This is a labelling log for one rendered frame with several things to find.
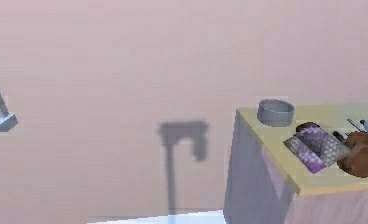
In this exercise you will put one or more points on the grey thin utensil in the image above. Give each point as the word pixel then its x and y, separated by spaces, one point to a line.
pixel 354 125

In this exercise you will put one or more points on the brown wood mug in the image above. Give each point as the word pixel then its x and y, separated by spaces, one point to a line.
pixel 358 156

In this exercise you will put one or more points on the yellow topped lilac cabinet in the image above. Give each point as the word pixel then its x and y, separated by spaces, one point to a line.
pixel 258 186

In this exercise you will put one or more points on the grey round bowl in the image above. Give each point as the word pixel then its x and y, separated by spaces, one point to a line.
pixel 275 112

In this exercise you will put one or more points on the purple grey patterned cloth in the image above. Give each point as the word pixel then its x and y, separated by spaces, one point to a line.
pixel 314 146

